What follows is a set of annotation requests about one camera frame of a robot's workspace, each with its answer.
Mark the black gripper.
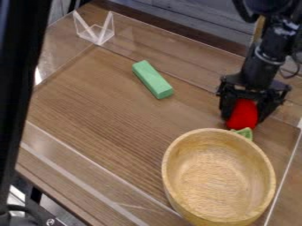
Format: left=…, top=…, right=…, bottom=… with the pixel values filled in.
left=217, top=73, right=291, bottom=123

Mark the red plush strawberry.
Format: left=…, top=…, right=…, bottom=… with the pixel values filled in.
left=226, top=99, right=258, bottom=140

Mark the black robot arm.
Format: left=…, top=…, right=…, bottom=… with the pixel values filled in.
left=217, top=0, right=302, bottom=122

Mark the green rectangular block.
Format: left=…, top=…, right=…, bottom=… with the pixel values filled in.
left=132, top=60, right=174, bottom=100

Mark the wooden bowl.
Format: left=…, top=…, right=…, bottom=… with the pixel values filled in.
left=162, top=128, right=277, bottom=226

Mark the clear acrylic corner bracket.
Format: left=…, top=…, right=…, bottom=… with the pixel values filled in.
left=72, top=11, right=115, bottom=46

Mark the black cable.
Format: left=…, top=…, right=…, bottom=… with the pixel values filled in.
left=6, top=204, right=43, bottom=226

